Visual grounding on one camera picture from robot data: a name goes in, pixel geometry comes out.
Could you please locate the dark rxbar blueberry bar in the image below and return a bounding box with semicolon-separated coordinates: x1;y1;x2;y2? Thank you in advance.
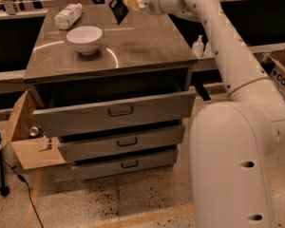
109;0;128;25

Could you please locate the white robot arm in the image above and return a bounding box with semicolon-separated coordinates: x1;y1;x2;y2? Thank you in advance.
123;0;285;228

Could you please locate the white bowl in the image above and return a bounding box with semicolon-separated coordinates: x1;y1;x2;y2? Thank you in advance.
66;26;103;55

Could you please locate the white plastic bottle lying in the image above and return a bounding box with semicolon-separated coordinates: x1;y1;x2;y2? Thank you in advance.
54;4;83;30

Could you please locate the left sanitizer pump bottle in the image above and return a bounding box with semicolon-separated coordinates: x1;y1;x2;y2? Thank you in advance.
192;35;204;58

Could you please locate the sanitizer pump bottle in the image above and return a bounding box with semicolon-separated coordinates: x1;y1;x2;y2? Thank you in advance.
204;42;213;57
192;35;204;58

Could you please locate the right sanitizer pump bottle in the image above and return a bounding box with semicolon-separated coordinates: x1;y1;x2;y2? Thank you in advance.
204;42;213;57

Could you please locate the grey drawer cabinet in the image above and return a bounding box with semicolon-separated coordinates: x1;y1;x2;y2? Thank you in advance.
24;5;197;167

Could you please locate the top grey drawer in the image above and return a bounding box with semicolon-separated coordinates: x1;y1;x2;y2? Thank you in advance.
33;90;196;137

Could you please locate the grey drawer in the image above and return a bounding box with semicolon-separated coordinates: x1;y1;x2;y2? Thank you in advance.
72;148;178;180
58;124;185;162
33;90;196;137

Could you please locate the printed cardboard box right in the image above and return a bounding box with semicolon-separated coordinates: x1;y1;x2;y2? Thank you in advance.
263;42;285;111

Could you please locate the middle grey drawer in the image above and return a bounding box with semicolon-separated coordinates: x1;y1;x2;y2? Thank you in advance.
58;124;185;162

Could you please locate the bottom grey drawer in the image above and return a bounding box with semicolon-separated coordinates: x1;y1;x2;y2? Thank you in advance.
72;148;178;180

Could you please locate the metal can in box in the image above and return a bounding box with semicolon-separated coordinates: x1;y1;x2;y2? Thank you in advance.
28;126;42;138

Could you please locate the open cardboard box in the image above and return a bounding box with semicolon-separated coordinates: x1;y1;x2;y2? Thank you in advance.
0;90;66;169

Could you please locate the black floor cable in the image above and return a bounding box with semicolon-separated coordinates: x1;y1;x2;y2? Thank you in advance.
0;142;45;228

